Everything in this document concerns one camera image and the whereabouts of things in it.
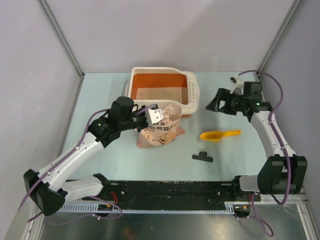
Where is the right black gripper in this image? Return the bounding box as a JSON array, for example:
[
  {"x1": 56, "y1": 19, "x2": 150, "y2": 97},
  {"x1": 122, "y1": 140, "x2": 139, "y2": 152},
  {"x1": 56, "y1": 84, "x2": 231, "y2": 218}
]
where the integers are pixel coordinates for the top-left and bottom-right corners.
[{"x1": 205, "y1": 88, "x2": 248, "y2": 116}]

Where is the pink cat litter bag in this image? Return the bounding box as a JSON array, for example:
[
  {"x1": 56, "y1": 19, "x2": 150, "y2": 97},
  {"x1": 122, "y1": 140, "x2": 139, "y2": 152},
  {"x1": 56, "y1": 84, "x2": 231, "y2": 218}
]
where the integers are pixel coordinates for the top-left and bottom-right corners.
[{"x1": 136, "y1": 103, "x2": 186, "y2": 148}]

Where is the white orange litter box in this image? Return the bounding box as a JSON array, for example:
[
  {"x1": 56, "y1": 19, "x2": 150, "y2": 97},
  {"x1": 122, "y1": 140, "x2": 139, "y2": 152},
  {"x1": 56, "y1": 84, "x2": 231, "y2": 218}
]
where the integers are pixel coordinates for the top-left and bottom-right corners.
[{"x1": 125, "y1": 67, "x2": 200, "y2": 118}]

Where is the yellow plastic scoop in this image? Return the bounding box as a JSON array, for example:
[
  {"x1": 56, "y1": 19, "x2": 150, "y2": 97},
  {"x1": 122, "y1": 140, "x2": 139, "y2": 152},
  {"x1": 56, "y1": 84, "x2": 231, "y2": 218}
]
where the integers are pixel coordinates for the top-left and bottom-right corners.
[{"x1": 199, "y1": 130, "x2": 242, "y2": 143}]

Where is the black bag clip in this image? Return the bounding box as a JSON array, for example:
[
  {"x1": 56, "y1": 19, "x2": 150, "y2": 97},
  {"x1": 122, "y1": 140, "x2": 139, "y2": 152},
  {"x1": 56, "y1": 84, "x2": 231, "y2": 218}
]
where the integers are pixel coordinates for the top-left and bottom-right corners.
[{"x1": 192, "y1": 151, "x2": 214, "y2": 163}]

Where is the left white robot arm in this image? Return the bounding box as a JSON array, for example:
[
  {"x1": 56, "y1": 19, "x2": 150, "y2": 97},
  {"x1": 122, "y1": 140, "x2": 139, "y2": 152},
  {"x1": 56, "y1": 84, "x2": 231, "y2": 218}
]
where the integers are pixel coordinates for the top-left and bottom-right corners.
[{"x1": 22, "y1": 96, "x2": 163, "y2": 217}]

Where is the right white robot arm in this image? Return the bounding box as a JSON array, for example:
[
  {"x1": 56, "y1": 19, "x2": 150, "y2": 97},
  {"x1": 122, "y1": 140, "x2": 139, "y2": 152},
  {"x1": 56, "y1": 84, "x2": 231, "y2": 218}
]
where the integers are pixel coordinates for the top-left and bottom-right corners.
[{"x1": 205, "y1": 81, "x2": 308, "y2": 201}]

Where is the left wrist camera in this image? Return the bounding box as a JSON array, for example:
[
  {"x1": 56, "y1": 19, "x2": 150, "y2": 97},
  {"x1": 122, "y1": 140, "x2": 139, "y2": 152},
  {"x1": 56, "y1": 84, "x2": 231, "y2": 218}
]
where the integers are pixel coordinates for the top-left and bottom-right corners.
[{"x1": 145, "y1": 104, "x2": 164, "y2": 126}]

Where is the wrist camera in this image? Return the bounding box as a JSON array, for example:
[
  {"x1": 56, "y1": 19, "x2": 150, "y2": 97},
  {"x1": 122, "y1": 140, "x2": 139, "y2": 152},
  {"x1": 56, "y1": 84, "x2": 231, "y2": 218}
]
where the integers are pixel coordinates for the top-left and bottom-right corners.
[
  {"x1": 145, "y1": 104, "x2": 164, "y2": 126},
  {"x1": 230, "y1": 74, "x2": 244, "y2": 95}
]

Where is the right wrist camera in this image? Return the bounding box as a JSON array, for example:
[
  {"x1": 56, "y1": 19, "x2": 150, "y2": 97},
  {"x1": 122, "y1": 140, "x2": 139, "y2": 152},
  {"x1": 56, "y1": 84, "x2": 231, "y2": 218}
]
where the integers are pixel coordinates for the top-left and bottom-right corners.
[{"x1": 230, "y1": 74, "x2": 244, "y2": 95}]

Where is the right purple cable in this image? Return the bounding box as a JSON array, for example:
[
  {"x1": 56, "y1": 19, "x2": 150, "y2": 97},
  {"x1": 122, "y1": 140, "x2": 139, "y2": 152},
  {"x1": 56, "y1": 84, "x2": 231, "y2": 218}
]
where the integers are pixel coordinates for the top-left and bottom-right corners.
[{"x1": 237, "y1": 69, "x2": 292, "y2": 238}]

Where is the purple cable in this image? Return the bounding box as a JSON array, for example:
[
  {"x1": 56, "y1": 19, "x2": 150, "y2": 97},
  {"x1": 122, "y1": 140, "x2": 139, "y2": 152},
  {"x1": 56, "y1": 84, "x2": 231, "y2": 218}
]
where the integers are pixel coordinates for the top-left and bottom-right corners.
[
  {"x1": 237, "y1": 69, "x2": 292, "y2": 238},
  {"x1": 16, "y1": 104, "x2": 157, "y2": 226}
]

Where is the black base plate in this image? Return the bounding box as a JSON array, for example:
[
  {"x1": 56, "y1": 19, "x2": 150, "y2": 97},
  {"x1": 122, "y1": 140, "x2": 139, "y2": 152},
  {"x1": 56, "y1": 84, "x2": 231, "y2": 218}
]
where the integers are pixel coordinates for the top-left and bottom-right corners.
[{"x1": 97, "y1": 180, "x2": 252, "y2": 212}]

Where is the aluminium frame rail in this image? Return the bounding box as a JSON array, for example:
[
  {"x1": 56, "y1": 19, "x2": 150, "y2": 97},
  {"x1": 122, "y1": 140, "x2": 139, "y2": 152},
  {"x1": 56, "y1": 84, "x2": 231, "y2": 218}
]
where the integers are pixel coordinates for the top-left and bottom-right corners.
[{"x1": 36, "y1": 181, "x2": 311, "y2": 204}]

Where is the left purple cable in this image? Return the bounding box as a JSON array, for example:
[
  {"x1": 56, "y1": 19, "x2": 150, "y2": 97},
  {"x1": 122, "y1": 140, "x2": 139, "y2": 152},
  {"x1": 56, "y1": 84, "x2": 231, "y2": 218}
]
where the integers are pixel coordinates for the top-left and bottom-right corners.
[{"x1": 16, "y1": 104, "x2": 157, "y2": 226}]

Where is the grey cable duct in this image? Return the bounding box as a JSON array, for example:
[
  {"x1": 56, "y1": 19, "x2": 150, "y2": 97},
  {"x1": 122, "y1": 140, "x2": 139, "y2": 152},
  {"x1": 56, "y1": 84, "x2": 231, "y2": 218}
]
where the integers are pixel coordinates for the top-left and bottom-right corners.
[{"x1": 59, "y1": 202, "x2": 117, "y2": 212}]

